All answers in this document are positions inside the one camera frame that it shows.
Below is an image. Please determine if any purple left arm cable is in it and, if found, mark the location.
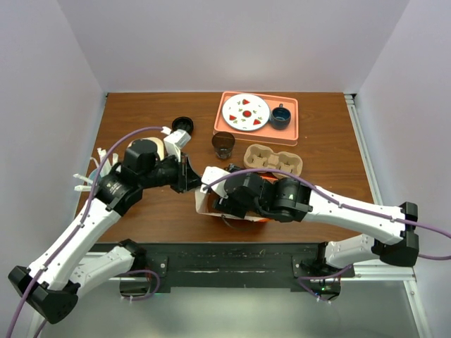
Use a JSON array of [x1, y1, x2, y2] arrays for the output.
[[5, 125, 171, 338]]

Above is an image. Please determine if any cream square bowl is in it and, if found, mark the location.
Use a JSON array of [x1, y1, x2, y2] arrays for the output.
[[141, 137, 165, 160]]

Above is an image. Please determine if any light blue straw cup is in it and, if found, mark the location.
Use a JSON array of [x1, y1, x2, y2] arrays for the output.
[[88, 168, 101, 181]]

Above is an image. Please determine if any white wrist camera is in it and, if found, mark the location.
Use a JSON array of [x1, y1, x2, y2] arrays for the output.
[[199, 166, 229, 198], [161, 127, 191, 161]]

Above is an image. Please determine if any pink serving tray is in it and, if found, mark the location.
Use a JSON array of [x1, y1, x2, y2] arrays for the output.
[[214, 91, 299, 146]]

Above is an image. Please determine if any dark blue ceramic mug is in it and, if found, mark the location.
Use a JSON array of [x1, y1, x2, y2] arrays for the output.
[[269, 104, 291, 130]]

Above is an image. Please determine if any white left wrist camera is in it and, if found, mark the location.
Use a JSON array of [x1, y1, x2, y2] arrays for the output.
[[161, 127, 191, 161]]

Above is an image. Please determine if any beige pulp cup carrier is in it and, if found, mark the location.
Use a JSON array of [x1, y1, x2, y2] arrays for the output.
[[243, 144, 303, 177]]

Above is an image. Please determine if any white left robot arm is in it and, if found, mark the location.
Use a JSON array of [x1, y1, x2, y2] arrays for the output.
[[8, 139, 202, 324]]

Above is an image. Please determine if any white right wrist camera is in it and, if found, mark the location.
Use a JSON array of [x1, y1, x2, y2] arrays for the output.
[[199, 166, 229, 198]]

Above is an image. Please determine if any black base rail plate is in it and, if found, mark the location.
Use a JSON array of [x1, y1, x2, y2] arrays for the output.
[[119, 243, 342, 299]]

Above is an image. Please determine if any orange paper bag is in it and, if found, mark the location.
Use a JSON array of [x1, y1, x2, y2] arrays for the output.
[[194, 166, 269, 231]]

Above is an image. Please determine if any white watermelon pattern plate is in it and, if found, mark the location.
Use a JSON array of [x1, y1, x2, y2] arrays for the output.
[[221, 94, 271, 132]]

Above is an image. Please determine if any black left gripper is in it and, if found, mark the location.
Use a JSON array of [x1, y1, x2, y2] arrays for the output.
[[140, 151, 202, 193]]

